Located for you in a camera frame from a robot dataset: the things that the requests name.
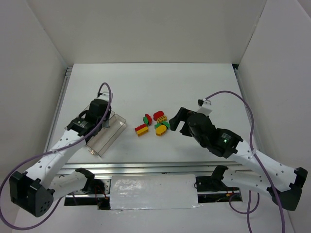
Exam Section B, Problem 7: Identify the yellow black striped lego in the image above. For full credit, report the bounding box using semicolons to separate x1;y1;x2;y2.
157;116;167;123

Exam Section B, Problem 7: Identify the red oval lego brick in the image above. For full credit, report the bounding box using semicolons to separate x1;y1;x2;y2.
153;110;164;120

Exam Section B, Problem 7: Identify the yellow oval lego brick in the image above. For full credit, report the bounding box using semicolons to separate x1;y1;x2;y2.
155;125;167;136

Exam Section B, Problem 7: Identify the green square lego brick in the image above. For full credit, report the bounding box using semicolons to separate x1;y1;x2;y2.
155;123;162;129

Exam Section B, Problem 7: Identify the red curved lego brick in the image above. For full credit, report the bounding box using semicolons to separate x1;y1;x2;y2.
145;114;152;125

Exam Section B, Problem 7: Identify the green sloped lego brick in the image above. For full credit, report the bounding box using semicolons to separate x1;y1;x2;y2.
161;121;170;129

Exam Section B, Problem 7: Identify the green curved lego brick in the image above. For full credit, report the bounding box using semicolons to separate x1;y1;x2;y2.
143;116;149;125

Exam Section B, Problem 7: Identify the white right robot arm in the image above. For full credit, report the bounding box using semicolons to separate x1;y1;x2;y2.
169;107;308;211

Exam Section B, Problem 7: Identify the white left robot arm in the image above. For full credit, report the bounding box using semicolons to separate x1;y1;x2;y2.
9;92;111;217

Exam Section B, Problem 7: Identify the clear bin far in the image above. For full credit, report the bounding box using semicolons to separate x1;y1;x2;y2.
109;111;123;126

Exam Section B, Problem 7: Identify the clear bin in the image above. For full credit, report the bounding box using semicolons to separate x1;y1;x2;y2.
109;111;123;126
86;117;127;157

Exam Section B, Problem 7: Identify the clear bin near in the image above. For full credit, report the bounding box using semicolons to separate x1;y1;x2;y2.
86;117;127;157

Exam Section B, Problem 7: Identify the red rectangular lego brick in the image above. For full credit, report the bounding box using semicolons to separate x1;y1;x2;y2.
135;124;147;132

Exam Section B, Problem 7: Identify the yellow rectangular lego brick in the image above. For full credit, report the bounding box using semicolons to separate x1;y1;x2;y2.
136;127;149;136

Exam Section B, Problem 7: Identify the white taped cover plate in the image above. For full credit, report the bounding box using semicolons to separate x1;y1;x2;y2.
110;174;199;210

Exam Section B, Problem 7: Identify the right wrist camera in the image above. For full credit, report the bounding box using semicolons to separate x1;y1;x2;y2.
196;98;212;116

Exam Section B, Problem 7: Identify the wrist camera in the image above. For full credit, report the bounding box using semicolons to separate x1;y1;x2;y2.
196;98;212;116
97;91;113;102

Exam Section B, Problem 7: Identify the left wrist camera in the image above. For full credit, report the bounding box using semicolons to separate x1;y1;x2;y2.
97;91;113;102

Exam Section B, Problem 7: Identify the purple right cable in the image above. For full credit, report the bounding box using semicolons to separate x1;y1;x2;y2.
206;91;287;233

